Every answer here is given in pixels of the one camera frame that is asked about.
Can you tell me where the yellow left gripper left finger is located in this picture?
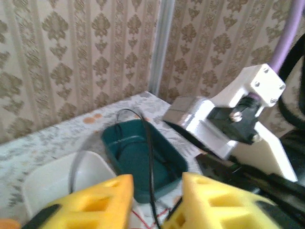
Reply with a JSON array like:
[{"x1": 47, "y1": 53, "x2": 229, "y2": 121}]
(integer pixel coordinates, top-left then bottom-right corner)
[{"x1": 23, "y1": 174, "x2": 134, "y2": 229}]

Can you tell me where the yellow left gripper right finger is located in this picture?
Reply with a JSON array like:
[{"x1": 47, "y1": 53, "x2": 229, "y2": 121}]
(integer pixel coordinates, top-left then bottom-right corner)
[{"x1": 162, "y1": 172, "x2": 284, "y2": 229}]

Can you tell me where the thin red cable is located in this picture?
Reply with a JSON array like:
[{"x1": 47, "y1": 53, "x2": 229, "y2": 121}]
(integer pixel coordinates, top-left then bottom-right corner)
[{"x1": 132, "y1": 205, "x2": 182, "y2": 229}]

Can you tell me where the thin black cable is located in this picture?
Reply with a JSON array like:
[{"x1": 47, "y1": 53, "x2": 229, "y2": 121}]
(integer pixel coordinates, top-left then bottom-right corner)
[{"x1": 69, "y1": 108, "x2": 163, "y2": 229}]

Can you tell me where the white plastic bin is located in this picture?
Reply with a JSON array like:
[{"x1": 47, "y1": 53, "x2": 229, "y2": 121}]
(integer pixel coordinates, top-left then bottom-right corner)
[{"x1": 23, "y1": 150, "x2": 117, "y2": 215}]

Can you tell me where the dark green plastic bin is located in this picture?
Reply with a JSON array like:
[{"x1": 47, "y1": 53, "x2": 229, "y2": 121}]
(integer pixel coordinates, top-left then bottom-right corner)
[{"x1": 101, "y1": 119, "x2": 189, "y2": 204}]

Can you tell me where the floral tablecloth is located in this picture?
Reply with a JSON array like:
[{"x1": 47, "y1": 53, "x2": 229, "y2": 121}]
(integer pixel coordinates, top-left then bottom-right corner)
[{"x1": 0, "y1": 90, "x2": 210, "y2": 215}]

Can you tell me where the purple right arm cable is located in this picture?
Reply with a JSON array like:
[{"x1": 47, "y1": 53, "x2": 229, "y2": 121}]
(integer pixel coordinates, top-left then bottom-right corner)
[{"x1": 271, "y1": 0, "x2": 305, "y2": 72}]

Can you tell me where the aluminium frame post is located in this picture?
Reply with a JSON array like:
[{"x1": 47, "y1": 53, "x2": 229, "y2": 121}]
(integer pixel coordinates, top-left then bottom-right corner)
[{"x1": 150, "y1": 0, "x2": 176, "y2": 96}]

